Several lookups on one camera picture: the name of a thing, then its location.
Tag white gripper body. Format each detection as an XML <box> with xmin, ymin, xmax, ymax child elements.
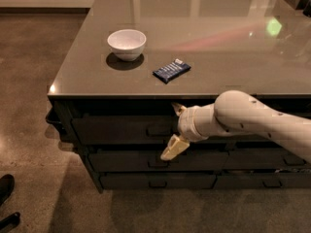
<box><xmin>178</xmin><ymin>104</ymin><xmax>224</xmax><ymax>142</ymax></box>

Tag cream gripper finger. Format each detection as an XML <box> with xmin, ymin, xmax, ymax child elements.
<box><xmin>160</xmin><ymin>134</ymin><xmax>190</xmax><ymax>161</ymax></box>
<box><xmin>172</xmin><ymin>102</ymin><xmax>187</xmax><ymax>117</ymax></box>

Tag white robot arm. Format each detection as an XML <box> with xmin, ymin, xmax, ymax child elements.
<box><xmin>160</xmin><ymin>90</ymin><xmax>311</xmax><ymax>162</ymax></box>

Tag blue snack packet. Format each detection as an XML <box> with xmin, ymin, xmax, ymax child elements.
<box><xmin>153</xmin><ymin>59</ymin><xmax>191</xmax><ymax>83</ymax></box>

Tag white ceramic bowl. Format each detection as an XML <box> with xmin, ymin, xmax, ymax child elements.
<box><xmin>107</xmin><ymin>29</ymin><xmax>147</xmax><ymax>61</ymax></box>

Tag black chair base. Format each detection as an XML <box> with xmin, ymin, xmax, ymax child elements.
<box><xmin>0</xmin><ymin>174</ymin><xmax>20</xmax><ymax>233</ymax></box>

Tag dark drawer cabinet frame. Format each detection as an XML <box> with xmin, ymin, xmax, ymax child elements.
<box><xmin>47</xmin><ymin>98</ymin><xmax>311</xmax><ymax>191</ymax></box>

